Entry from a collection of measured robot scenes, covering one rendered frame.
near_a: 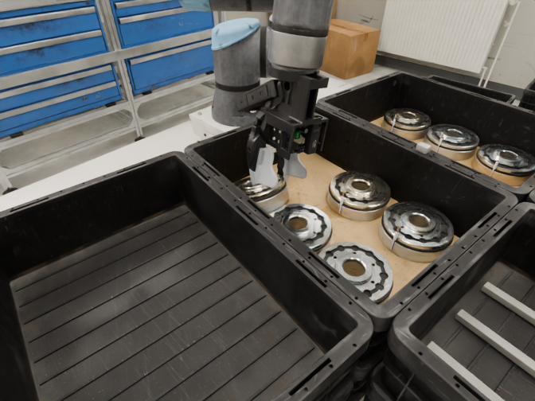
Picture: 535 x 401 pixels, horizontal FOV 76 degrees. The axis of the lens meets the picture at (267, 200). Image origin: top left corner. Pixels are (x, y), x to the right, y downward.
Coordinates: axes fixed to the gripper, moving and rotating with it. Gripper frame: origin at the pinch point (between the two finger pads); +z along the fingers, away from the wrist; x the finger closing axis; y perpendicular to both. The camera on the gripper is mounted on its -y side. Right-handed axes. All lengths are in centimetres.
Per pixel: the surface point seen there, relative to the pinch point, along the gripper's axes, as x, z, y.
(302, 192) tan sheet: 6.2, 2.2, 2.8
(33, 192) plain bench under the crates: -31, 20, -50
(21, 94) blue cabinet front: -17, 35, -180
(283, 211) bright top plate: -2.5, 0.7, 6.9
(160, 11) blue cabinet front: 67, -6, -191
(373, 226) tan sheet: 9.2, 2.0, 16.4
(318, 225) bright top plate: -0.9, 0.1, 12.9
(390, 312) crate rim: -10.3, -4.8, 30.2
